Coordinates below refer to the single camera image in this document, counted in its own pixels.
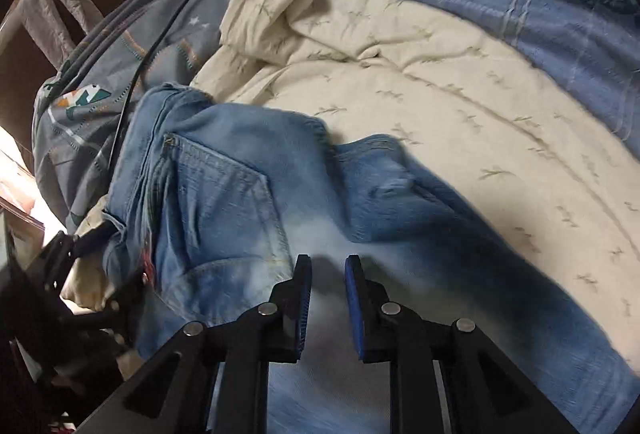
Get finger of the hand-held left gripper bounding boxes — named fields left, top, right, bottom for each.
left=97, top=269, right=153, bottom=350
left=42, top=223, right=126, bottom=297

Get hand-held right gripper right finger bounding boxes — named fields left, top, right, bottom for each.
left=345, top=254, right=581, bottom=434

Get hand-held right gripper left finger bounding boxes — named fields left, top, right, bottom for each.
left=75, top=254, right=313, bottom=434

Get blue denim pants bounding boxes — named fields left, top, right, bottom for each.
left=102, top=82, right=640, bottom=434

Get grey printed bedsheet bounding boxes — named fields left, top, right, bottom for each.
left=31, top=0, right=251, bottom=235

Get lavender cloth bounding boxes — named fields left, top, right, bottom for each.
left=22, top=0, right=103, bottom=69

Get cream leaf-print quilt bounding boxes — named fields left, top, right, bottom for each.
left=60, top=0, right=640, bottom=365

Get black cable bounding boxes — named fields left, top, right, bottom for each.
left=105, top=0, right=226, bottom=179

